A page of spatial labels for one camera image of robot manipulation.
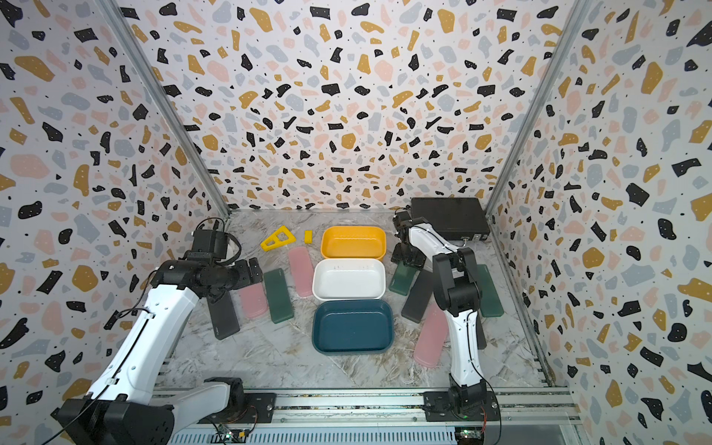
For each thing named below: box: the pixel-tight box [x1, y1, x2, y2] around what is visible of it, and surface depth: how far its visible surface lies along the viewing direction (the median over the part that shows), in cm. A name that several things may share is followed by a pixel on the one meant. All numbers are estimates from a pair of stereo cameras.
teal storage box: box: [311, 299, 395, 356], surface depth 89 cm
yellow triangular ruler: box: [260, 225, 297, 253], surface depth 112 cm
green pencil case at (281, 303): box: [263, 267, 295, 324], surface depth 95 cm
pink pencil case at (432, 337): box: [413, 302, 448, 369], surface depth 87 cm
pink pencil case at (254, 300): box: [237, 281, 269, 318], surface depth 94 cm
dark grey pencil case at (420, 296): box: [401, 268, 434, 324], surface depth 96 cm
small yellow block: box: [303, 229, 314, 244], surface depth 115 cm
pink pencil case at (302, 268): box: [288, 246, 315, 297], surface depth 105 cm
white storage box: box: [311, 257, 387, 301], surface depth 102 cm
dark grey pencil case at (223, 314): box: [206, 290, 241, 341], surface depth 88 cm
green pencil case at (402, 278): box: [388, 261, 419, 296], surface depth 99 cm
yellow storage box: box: [320, 226, 387, 260], surface depth 112 cm
